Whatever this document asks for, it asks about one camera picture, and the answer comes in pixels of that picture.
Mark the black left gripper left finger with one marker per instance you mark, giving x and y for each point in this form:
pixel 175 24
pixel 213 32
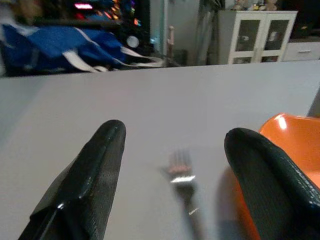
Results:
pixel 95 170

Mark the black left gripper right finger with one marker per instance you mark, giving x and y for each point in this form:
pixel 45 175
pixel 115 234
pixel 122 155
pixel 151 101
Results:
pixel 270 190

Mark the silver metal fork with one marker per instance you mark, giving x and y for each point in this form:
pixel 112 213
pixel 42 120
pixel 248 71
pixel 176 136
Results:
pixel 183 181

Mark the orange plate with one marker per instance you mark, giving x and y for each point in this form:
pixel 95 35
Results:
pixel 240 215

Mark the orange square bowl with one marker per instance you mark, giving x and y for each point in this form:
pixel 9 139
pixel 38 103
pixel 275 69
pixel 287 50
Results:
pixel 295 140

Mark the white drawer unit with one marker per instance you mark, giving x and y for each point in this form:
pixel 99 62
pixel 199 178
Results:
pixel 302 51

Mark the black bag with round logo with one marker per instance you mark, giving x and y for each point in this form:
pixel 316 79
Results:
pixel 142 30

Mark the white glass door cabinet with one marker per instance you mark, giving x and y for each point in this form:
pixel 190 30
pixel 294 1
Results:
pixel 252 37

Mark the grey curtain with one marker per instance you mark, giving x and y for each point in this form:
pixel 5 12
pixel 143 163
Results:
pixel 207 32

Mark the light wooden post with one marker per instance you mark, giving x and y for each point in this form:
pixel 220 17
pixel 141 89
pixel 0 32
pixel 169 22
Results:
pixel 171 42

